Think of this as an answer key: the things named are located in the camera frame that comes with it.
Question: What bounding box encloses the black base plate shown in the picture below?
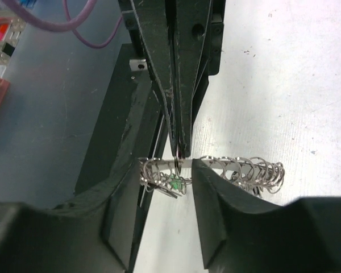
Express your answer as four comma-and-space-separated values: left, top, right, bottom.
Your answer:
52, 42, 171, 273

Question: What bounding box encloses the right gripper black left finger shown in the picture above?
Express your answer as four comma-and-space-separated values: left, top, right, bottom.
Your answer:
0, 158, 144, 273

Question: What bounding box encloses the large silver keyring disc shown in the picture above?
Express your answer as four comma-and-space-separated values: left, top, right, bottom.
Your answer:
138, 155, 285, 200

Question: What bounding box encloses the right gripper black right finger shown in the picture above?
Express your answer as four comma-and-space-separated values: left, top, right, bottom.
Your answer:
192, 159, 341, 272

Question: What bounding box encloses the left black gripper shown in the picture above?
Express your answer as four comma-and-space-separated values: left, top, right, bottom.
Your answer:
119, 1, 225, 158

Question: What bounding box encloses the green key tag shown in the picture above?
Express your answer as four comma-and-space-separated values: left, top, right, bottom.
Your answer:
169, 175, 185, 192

